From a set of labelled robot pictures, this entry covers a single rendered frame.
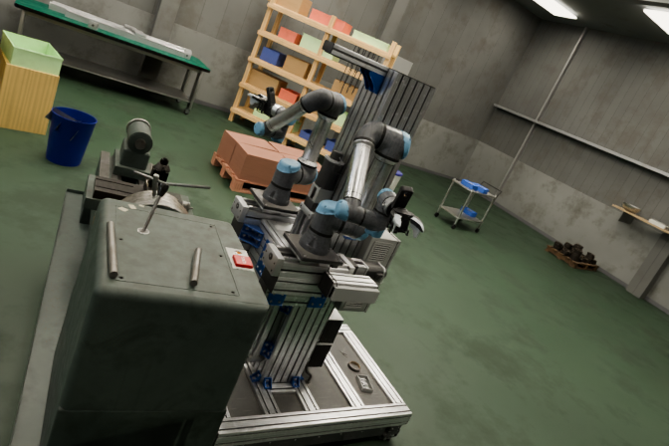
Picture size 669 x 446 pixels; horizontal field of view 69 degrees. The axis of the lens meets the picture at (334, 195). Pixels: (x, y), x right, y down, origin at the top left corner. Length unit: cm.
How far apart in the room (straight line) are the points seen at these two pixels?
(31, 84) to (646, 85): 1121
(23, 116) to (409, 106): 445
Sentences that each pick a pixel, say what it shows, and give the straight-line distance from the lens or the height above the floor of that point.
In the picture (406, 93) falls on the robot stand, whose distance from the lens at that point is 231.
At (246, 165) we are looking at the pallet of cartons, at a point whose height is 35.
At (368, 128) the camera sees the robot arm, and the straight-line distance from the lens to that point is 205.
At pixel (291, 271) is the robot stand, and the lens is 218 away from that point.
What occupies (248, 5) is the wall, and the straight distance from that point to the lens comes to 1002.
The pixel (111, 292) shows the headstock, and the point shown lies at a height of 125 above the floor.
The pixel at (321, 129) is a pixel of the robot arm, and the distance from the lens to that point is 259.
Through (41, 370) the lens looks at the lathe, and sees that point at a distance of 218.
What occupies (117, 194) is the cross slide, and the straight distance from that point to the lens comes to 259.
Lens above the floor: 201
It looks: 16 degrees down
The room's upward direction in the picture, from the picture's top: 24 degrees clockwise
